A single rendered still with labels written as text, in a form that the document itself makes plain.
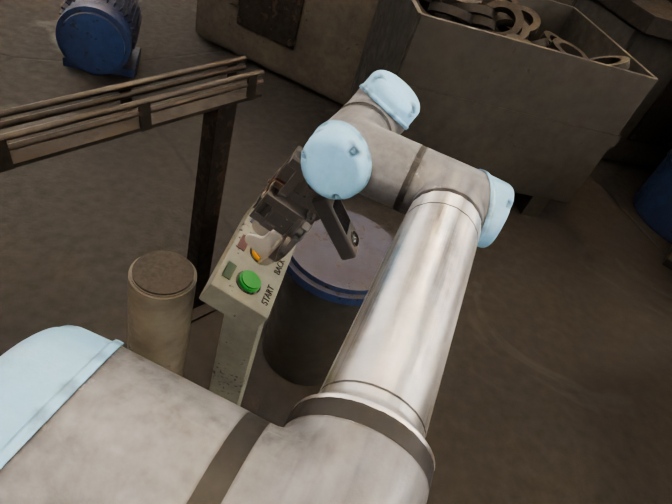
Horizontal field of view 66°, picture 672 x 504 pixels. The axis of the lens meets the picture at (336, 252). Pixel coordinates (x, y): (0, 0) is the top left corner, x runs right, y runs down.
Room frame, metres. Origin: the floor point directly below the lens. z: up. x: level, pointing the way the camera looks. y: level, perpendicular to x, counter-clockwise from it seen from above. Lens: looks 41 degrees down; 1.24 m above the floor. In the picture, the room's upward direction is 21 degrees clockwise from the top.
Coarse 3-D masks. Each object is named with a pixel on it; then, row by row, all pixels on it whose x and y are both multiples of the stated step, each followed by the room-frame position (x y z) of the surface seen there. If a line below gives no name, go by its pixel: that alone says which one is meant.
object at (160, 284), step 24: (144, 264) 0.62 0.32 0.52; (168, 264) 0.65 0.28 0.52; (192, 264) 0.67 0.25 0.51; (144, 288) 0.57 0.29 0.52; (168, 288) 0.59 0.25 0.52; (192, 288) 0.62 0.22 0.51; (144, 312) 0.57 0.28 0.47; (168, 312) 0.58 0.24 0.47; (144, 336) 0.57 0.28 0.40; (168, 336) 0.58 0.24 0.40; (168, 360) 0.58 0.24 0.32
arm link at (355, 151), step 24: (336, 120) 0.49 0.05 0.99; (360, 120) 0.51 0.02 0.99; (384, 120) 0.55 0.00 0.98; (312, 144) 0.46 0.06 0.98; (336, 144) 0.45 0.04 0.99; (360, 144) 0.46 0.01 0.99; (384, 144) 0.48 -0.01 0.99; (408, 144) 0.49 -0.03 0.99; (312, 168) 0.45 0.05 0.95; (336, 168) 0.45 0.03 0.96; (360, 168) 0.45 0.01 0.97; (384, 168) 0.47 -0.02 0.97; (408, 168) 0.47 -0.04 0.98; (336, 192) 0.45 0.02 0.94; (360, 192) 0.47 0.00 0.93; (384, 192) 0.46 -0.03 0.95
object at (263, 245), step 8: (272, 232) 0.58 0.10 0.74; (248, 240) 0.58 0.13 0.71; (256, 240) 0.58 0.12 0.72; (264, 240) 0.58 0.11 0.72; (272, 240) 0.58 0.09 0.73; (280, 240) 0.58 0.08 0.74; (256, 248) 0.58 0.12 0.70; (264, 248) 0.58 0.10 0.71; (272, 248) 0.58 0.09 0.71; (264, 256) 0.58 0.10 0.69; (264, 264) 0.58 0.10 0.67
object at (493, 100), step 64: (384, 0) 2.43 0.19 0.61; (448, 0) 2.39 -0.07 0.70; (512, 0) 2.71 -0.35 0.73; (384, 64) 2.11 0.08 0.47; (448, 64) 1.98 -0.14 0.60; (512, 64) 2.05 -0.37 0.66; (576, 64) 2.12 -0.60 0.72; (640, 64) 2.36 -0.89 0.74; (448, 128) 2.01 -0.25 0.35; (512, 128) 2.09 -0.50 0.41; (576, 128) 2.17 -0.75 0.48; (576, 192) 2.24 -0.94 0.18
